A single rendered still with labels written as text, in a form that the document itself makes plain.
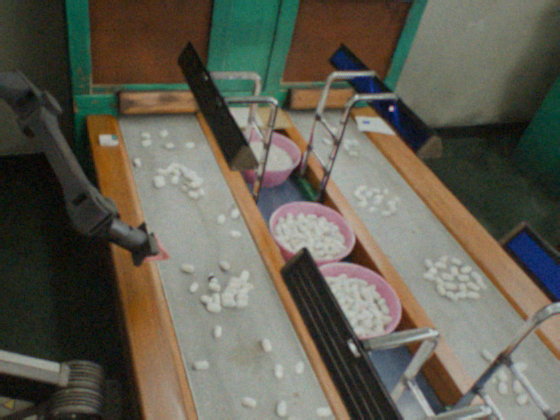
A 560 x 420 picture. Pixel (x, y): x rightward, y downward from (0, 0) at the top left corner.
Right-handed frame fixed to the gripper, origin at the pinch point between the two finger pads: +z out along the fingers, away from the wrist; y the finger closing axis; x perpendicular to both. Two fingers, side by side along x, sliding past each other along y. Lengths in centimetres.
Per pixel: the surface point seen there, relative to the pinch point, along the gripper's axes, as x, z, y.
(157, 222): 6.6, 9.9, 25.3
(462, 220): -61, 85, 9
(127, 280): 12.7, -1.7, 1.2
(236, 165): -27.7, 0.6, 8.6
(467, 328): -43, 66, -30
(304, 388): -8.7, 26.2, -37.5
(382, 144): -57, 82, 56
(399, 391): -29, 22, -51
